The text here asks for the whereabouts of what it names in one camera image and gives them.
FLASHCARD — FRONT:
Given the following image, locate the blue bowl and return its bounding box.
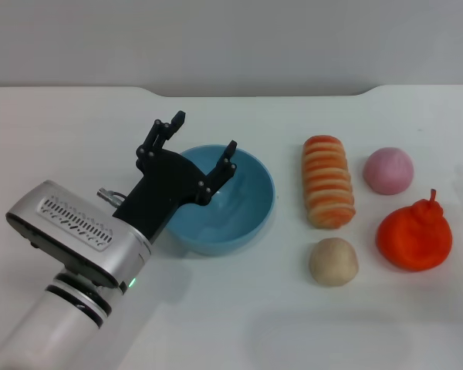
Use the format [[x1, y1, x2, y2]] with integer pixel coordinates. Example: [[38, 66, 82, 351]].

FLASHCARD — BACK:
[[164, 144, 275, 256]]

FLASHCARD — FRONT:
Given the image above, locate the orange toy fruit with stem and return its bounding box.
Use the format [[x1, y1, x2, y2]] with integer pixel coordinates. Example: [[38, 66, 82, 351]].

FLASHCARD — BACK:
[[376, 188, 454, 273]]

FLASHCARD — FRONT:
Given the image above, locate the left arm cable with plug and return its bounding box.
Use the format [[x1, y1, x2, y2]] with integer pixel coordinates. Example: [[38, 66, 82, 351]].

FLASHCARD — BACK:
[[96, 187, 129, 208]]

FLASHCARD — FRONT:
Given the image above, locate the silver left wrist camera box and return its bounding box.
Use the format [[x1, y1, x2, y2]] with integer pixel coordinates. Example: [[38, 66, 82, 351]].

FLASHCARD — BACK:
[[5, 179, 151, 298]]

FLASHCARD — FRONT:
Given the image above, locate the pink round bun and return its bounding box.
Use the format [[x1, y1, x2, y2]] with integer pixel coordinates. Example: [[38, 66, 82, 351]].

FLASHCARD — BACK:
[[363, 146, 415, 196]]

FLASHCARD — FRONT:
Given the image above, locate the beige round bun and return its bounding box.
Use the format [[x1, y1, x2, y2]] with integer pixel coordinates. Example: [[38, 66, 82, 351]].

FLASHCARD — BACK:
[[308, 237, 360, 287]]

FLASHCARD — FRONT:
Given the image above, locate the orange striped bread roll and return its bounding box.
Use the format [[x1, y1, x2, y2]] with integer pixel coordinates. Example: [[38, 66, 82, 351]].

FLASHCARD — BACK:
[[302, 134, 357, 230]]

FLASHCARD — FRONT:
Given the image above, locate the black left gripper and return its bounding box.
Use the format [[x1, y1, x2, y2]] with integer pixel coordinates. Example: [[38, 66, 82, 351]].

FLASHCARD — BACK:
[[113, 110, 238, 244]]

